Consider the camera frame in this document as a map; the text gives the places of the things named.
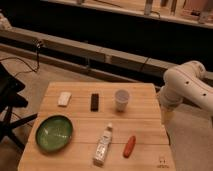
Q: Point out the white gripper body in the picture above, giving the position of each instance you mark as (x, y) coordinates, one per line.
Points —
(168, 98)

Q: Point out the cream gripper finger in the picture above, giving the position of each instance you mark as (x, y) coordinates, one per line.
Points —
(167, 115)

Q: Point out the white plastic bottle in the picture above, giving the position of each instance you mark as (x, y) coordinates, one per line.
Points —
(103, 145)

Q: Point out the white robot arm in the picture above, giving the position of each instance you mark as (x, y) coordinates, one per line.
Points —
(184, 81)

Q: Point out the red sausage toy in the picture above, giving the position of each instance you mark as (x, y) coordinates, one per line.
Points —
(129, 146)

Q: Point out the black rectangular block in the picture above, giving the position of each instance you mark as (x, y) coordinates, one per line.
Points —
(94, 102)

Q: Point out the green bowl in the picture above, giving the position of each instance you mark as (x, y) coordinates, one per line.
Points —
(54, 133)

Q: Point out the black office chair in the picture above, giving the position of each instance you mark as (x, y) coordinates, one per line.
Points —
(9, 99)

